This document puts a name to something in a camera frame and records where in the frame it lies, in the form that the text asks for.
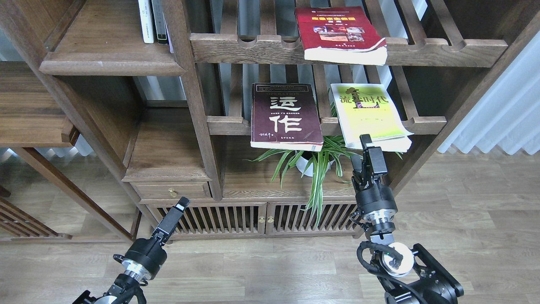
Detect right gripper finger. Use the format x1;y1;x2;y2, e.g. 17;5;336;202
351;155;363;182

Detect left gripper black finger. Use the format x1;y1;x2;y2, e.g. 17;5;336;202
151;197;191;246

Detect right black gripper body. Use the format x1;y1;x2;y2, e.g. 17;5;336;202
352;170;398;223

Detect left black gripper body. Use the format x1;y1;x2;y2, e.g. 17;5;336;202
113;239;167;281

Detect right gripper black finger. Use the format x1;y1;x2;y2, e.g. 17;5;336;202
359;134;388;179

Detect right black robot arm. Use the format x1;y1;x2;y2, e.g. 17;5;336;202
351;134;464;304

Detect spider plant in white pot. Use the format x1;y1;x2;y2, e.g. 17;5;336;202
245;99;403;228

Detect dark maroon book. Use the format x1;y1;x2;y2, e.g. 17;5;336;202
250;83;324;152

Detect dark wooden bookshelf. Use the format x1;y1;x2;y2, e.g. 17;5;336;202
1;0;539;216

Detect red cover book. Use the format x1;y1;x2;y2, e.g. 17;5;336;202
295;6;388;65

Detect white curtain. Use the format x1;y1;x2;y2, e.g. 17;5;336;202
438;33;540;155

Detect wooden side furniture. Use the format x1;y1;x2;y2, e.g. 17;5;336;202
0;62;78;242

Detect pale purple upright book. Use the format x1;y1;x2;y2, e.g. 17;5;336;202
165;21;174;54

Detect dark spine upright book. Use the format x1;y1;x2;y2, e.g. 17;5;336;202
151;0;169;45

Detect white spine upright book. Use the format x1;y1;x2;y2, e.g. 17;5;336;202
138;0;154;44

